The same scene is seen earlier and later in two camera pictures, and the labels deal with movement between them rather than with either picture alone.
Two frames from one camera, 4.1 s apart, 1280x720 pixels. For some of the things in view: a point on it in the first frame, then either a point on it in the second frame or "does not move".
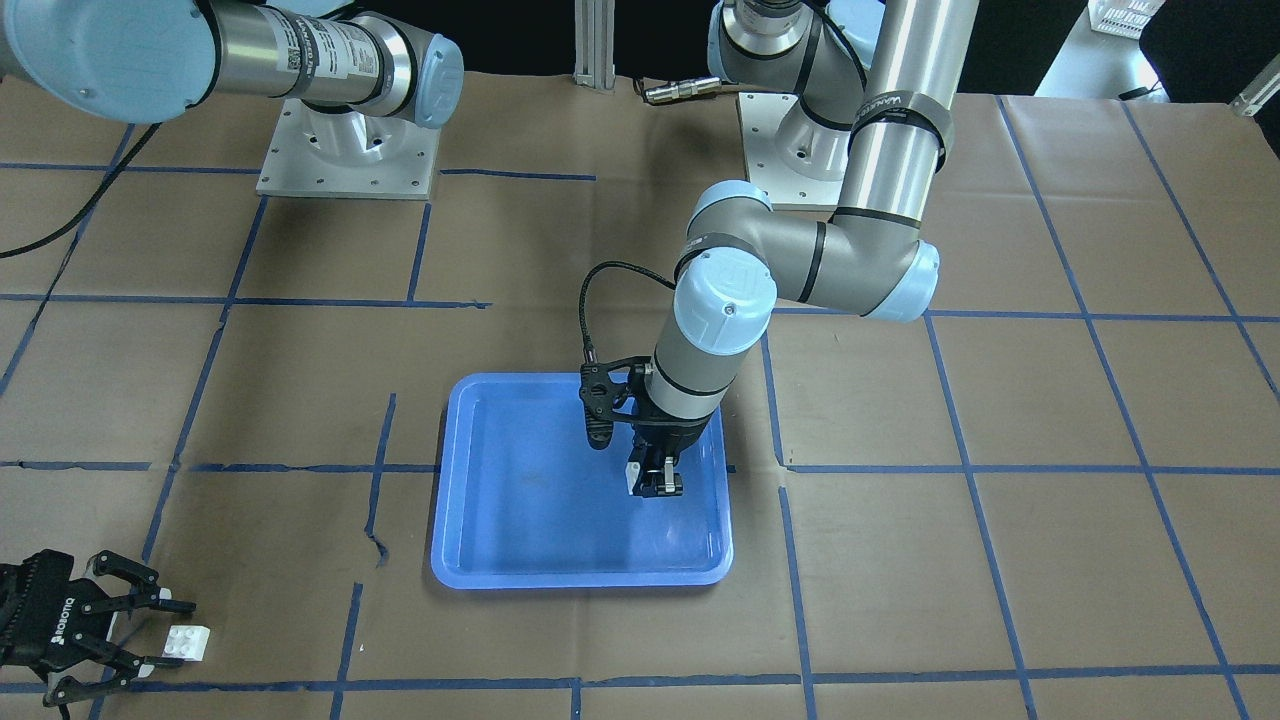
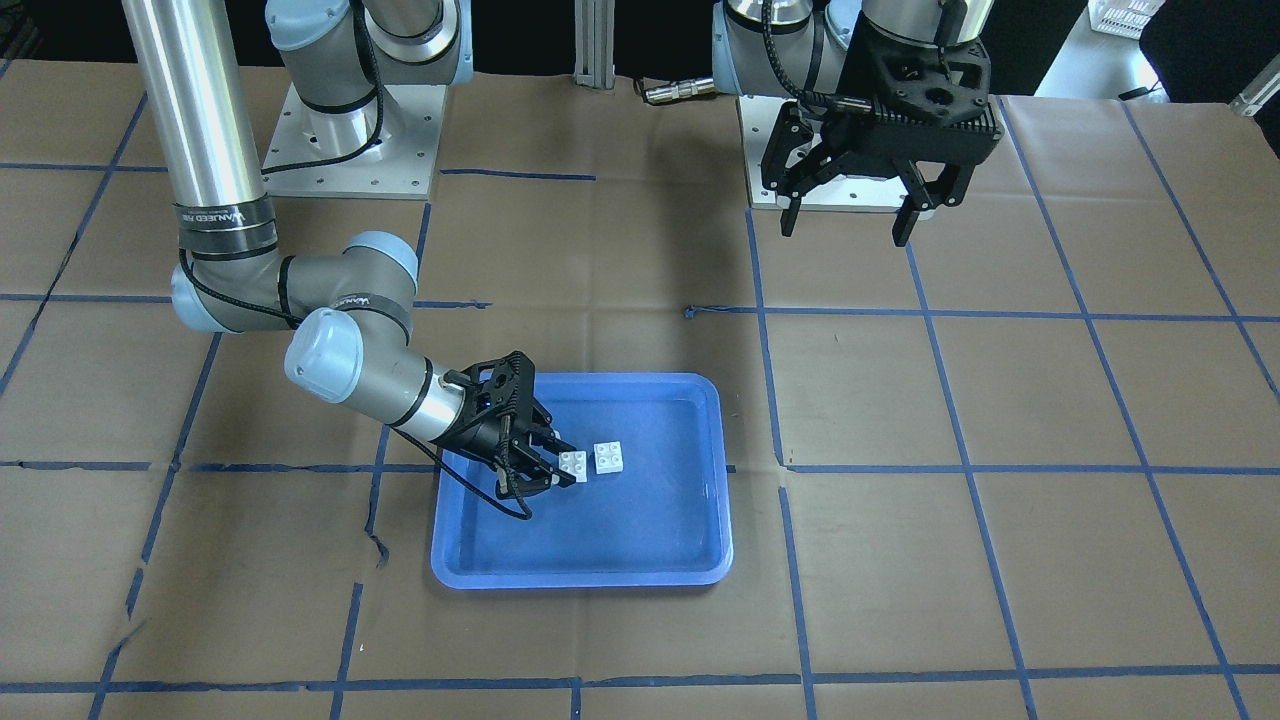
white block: (188, 642) -> (574, 463)
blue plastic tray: (522, 499) does not move
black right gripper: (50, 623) -> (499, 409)
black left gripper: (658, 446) -> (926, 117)
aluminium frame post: (594, 44) does not move
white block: (632, 471) -> (608, 457)
